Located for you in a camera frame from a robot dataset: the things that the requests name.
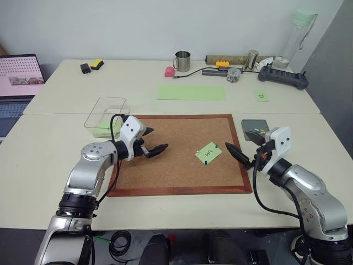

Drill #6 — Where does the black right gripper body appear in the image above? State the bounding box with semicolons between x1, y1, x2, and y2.
253;139;275;167

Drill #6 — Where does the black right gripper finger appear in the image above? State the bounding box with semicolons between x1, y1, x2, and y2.
245;131;267;146
224;141;255;170

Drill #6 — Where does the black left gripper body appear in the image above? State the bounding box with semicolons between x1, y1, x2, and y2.
133;137;151;158

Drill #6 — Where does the wood-framed cork board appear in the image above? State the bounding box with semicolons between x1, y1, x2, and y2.
107;114;253;198

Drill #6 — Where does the green sticky note with writing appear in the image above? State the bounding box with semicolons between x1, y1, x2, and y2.
195;141;223;166

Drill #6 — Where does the small green note with writing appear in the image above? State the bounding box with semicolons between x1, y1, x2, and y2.
253;88;270;103

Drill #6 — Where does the dark grey tray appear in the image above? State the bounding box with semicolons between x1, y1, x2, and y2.
240;119;270;142

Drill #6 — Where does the stack of green notes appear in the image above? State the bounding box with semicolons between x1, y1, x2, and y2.
93;120;124;138

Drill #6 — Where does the clear plastic container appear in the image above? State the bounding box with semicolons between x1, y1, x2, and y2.
83;96;131;136

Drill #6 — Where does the long green paper sheet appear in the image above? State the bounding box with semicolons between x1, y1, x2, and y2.
156;84;227;102

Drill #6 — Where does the clear jar of small items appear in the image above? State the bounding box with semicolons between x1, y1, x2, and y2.
226;67;242;83

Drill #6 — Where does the crumpled white paper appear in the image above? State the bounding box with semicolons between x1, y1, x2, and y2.
254;57;274;70

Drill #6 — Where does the shiny steel tumbler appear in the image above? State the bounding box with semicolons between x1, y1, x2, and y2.
244;49;260;71

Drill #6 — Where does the grey usb hub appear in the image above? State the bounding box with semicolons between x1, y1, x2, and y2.
201;68;229;77

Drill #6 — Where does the round grey tin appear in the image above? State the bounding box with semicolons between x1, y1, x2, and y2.
272;56;290;70

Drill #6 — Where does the yellow and black eraser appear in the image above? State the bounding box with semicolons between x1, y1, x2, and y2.
90;58;105;71

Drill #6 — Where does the dark rounded shape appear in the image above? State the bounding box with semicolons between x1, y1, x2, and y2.
203;230;250;265
140;233;172;265

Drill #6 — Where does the clear bottle with green lid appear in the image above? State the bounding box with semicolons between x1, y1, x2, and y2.
283;8;318;67

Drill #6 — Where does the open laptop with pink screen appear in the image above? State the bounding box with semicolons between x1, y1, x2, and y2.
0;54;46;139

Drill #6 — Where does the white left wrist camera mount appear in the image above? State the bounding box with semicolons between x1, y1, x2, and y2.
120;115;146;162

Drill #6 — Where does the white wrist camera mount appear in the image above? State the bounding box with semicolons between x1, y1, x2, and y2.
260;126;292;176
120;115;146;162

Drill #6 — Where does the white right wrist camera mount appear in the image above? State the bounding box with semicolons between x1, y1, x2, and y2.
260;126;292;176

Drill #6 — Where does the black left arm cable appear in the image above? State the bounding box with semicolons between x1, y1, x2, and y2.
93;113;131;210

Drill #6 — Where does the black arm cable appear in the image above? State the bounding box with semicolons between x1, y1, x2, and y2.
252;154;312;257
93;113;131;210

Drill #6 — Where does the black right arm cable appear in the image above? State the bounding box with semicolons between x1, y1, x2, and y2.
252;154;312;257

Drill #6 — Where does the thin black usb cable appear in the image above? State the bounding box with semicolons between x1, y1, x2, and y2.
173;67;260;81

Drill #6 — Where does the steel mug with handle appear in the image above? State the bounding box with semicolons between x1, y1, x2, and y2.
172;50;192;72

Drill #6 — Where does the thin green cable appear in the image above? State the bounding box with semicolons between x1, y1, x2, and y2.
92;235;113;244

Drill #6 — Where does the coiled black cable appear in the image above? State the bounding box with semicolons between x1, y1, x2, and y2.
109;230;132;257

